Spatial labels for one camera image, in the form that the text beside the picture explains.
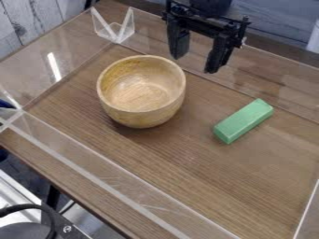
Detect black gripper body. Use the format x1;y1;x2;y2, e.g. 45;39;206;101
161;0;250;49

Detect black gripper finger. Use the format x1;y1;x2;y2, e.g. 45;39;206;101
204;34;234;74
166;22;190;60

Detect green rectangular block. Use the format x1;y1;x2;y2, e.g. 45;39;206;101
213;99;273;145

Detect light wooden bowl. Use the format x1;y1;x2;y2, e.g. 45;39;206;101
96;55;186;129

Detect clear acrylic tray walls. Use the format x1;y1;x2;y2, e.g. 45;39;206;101
0;1;319;239

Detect black table leg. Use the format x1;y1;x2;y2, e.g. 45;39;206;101
46;186;61;210

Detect grey metal bracket with screw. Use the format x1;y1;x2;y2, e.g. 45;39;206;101
53;213;92;239

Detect black cable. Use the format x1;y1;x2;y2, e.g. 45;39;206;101
0;204;58;239

